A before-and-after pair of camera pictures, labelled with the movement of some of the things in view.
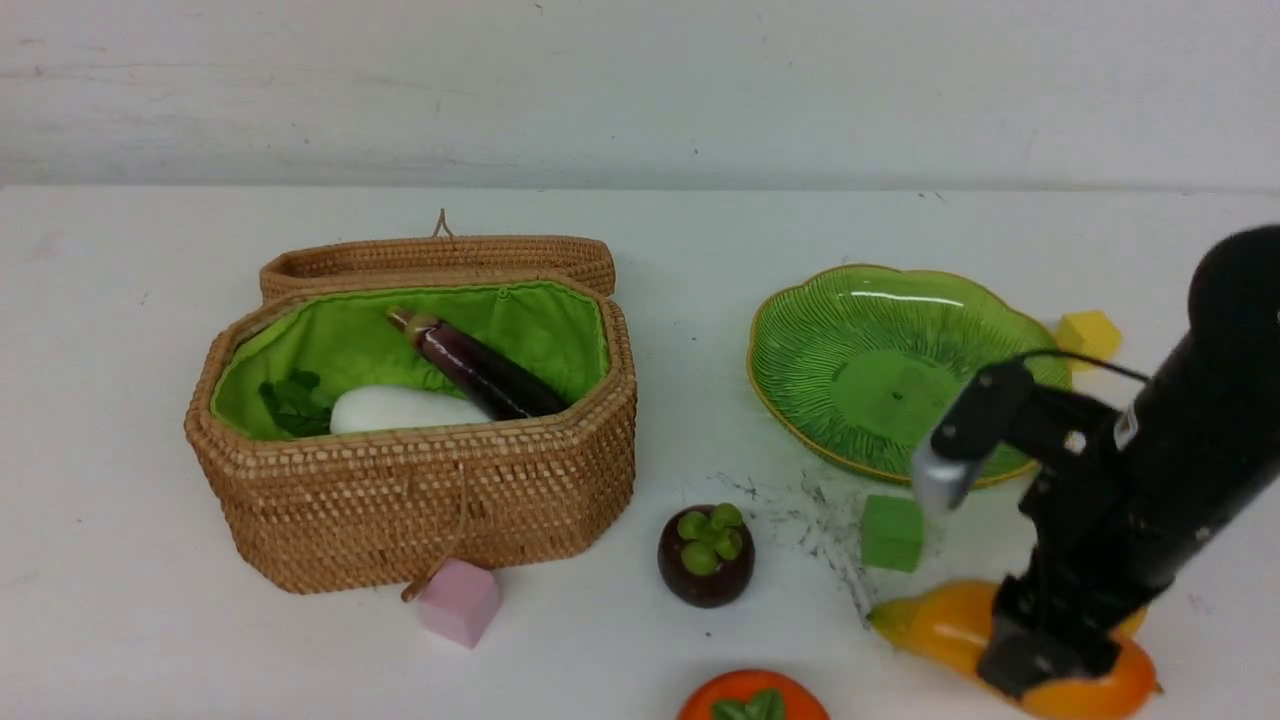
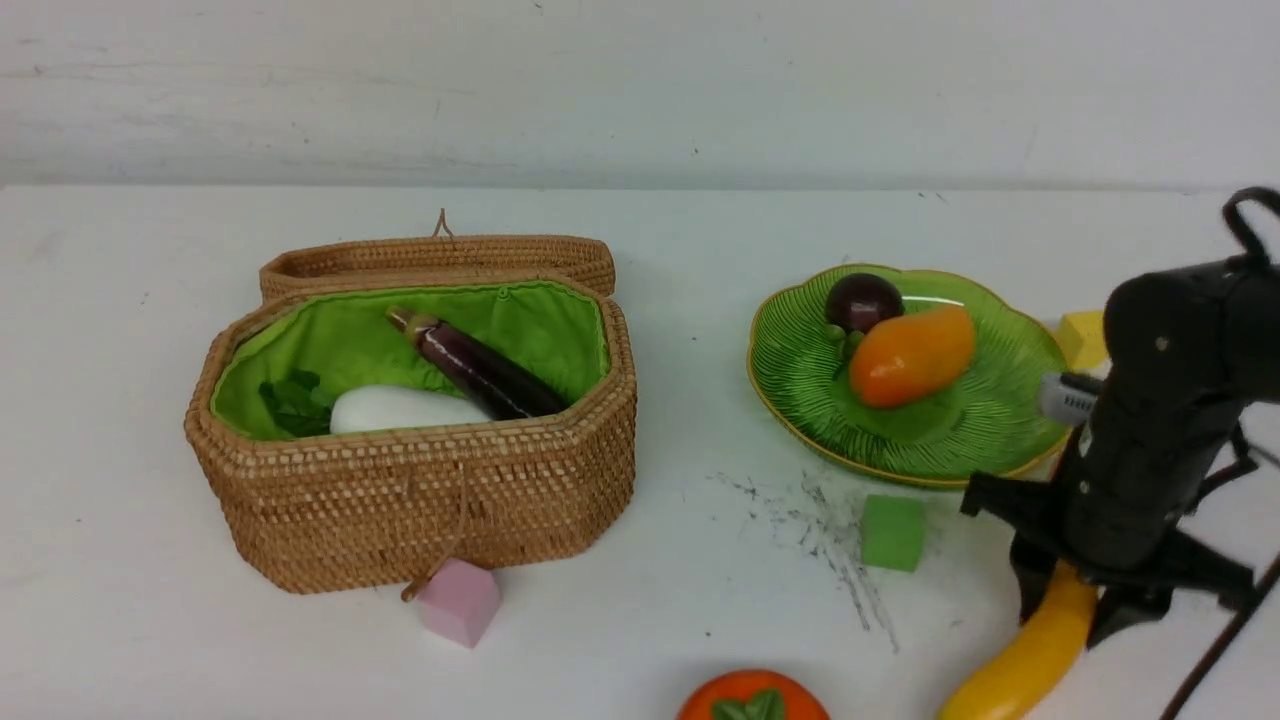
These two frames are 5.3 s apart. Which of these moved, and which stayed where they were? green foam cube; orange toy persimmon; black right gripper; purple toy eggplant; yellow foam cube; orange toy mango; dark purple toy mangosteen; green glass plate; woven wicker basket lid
Moved: dark purple toy mangosteen; orange toy mango; black right gripper
Stayed: orange toy persimmon; green foam cube; green glass plate; yellow foam cube; purple toy eggplant; woven wicker basket lid
